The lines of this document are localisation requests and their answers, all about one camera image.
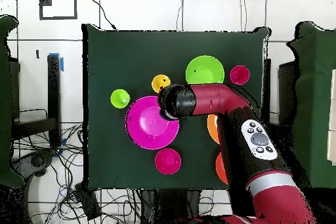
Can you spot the red-orange bowl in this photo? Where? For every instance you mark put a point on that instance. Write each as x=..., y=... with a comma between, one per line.
x=221, y=168

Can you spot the black chair base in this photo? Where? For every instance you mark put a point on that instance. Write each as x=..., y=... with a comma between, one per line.
x=36, y=161

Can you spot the red-pink cup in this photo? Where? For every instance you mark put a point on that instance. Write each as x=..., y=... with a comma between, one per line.
x=239, y=75

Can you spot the blue tape strip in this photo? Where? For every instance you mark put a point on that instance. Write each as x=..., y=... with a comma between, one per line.
x=62, y=65

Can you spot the black metal frame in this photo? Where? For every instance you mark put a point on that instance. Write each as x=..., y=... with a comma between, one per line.
x=53, y=90
x=287, y=90

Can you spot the large orange bowl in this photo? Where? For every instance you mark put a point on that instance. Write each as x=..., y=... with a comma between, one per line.
x=212, y=129

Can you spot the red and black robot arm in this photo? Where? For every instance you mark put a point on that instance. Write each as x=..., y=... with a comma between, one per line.
x=218, y=98

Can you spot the dark green tablecloth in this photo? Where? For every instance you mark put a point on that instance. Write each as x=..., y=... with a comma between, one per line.
x=131, y=55

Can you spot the large pink bowl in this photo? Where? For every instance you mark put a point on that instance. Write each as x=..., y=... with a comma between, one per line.
x=141, y=134

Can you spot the yellow cup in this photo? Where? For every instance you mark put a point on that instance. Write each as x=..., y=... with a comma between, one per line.
x=157, y=82

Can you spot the small red-pink bowl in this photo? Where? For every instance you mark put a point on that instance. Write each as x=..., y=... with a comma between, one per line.
x=165, y=161

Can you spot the black floor box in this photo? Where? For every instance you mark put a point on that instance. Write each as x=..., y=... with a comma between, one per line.
x=88, y=203

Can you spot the lime green bowl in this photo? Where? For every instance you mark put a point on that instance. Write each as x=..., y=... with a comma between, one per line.
x=204, y=73

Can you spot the lime green cup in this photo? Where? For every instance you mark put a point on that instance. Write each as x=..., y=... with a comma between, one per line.
x=119, y=98

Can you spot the green cloth side table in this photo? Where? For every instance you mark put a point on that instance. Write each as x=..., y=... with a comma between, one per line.
x=315, y=103
x=5, y=103

